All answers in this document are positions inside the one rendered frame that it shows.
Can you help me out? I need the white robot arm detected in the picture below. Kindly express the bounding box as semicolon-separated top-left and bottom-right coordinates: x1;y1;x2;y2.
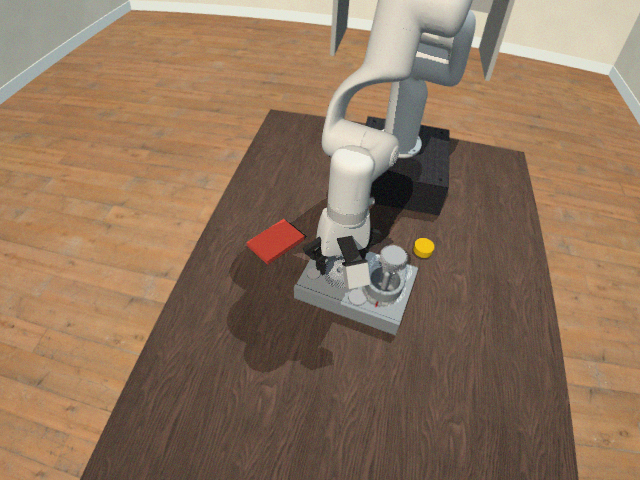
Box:
322;0;476;289

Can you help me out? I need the yellow short cylinder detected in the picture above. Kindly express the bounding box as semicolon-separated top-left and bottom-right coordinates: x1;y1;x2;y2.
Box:
413;238;434;258

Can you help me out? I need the red flat rectangular block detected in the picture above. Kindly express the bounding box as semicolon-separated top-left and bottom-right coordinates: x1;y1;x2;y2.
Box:
247;219;305;265

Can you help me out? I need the white gear with red arrow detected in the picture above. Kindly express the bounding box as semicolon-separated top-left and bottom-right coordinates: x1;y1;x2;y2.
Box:
325;259;345;288

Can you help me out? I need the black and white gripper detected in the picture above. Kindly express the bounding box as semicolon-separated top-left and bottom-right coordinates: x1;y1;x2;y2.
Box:
303;208;382;275

